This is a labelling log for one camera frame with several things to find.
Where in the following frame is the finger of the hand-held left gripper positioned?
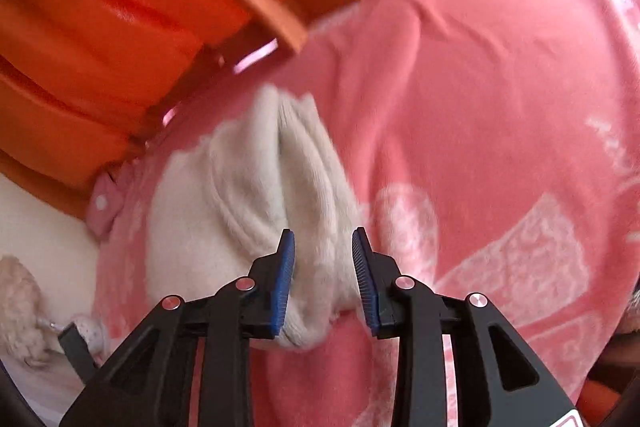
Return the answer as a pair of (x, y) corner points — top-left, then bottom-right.
(58, 325), (100, 384)

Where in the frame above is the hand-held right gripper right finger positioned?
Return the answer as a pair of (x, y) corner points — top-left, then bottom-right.
(351, 227), (577, 427)

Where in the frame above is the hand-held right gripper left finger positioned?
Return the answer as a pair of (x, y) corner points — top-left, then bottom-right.
(59, 229), (296, 427)

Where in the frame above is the pink sweater with black hearts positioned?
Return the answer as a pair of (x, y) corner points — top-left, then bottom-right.
(145, 86), (372, 351)

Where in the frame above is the white perforated lamp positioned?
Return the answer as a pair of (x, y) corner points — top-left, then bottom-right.
(54, 313), (110, 354)

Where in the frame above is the white fluffy toy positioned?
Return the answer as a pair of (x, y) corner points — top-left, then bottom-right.
(0, 254), (52, 367)

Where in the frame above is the pink cloth with white button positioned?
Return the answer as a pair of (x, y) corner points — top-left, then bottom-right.
(84, 171), (132, 239)

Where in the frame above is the pink blanket with white bows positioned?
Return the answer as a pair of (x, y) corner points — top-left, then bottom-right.
(92, 0), (640, 427)

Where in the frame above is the orange curtain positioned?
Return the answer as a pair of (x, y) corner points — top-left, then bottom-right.
(0, 0), (431, 220)

